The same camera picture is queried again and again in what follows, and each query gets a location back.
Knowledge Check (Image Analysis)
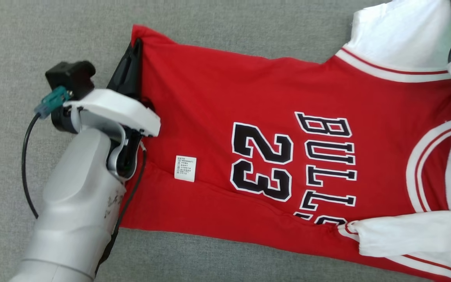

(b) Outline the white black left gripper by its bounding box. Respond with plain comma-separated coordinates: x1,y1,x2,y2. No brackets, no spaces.
51,38,162,181

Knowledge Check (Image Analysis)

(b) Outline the red Bulls 23 jersey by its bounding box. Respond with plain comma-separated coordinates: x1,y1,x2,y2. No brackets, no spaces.
120,0,451,282

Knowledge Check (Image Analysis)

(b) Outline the black cable teal connector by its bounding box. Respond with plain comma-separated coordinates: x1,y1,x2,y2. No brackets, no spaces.
21,86,72,219

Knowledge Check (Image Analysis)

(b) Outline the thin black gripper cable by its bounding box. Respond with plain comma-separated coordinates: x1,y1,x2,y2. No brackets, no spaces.
94,143,148,277

